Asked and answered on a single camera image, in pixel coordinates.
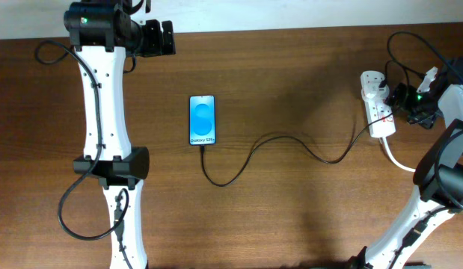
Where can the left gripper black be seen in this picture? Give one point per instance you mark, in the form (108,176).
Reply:
(156,48)

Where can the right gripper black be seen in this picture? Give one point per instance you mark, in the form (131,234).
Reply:
(405,99)

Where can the blue screen smartphone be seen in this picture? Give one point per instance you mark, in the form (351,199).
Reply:
(202,130)

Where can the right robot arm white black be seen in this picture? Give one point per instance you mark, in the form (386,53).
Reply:
(436,198)

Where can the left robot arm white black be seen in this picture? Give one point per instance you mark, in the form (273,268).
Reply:
(104,34)

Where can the white USB charger plug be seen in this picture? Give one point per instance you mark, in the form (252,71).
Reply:
(373,92)

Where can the white power strip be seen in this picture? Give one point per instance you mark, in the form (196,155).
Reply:
(379,115)

